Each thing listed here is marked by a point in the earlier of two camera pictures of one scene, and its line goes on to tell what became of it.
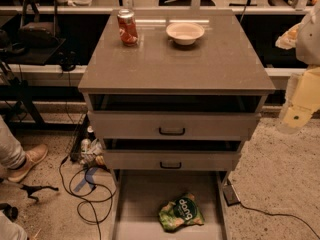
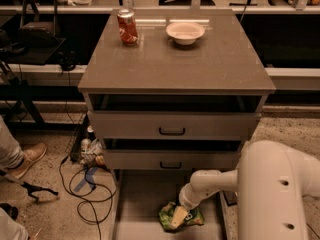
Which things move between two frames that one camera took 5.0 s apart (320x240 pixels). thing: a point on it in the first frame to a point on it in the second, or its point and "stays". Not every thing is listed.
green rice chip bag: x=183 y=211 stays
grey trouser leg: x=12 y=155 stays
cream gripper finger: x=292 y=118 to x=178 y=217
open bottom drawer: x=168 y=204 stays
